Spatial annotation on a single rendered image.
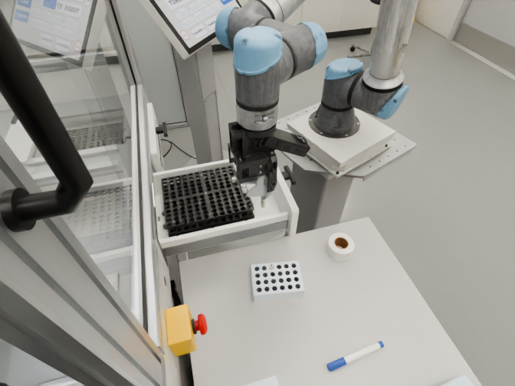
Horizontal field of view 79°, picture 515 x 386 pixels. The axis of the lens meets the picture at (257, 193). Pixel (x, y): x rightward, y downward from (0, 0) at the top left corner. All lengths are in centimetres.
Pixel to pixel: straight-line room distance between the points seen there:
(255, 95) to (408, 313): 63
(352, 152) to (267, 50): 68
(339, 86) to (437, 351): 77
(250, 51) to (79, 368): 42
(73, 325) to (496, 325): 186
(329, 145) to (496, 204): 159
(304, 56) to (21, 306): 50
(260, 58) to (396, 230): 168
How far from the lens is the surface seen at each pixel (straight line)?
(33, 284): 24
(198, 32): 152
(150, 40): 239
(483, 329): 192
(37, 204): 22
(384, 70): 99
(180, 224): 79
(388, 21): 92
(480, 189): 257
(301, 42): 57
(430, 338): 88
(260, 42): 49
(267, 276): 81
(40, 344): 30
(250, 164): 60
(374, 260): 93
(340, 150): 111
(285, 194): 80
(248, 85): 51
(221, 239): 80
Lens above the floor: 151
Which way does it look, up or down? 47 degrees down
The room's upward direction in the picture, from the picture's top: straight up
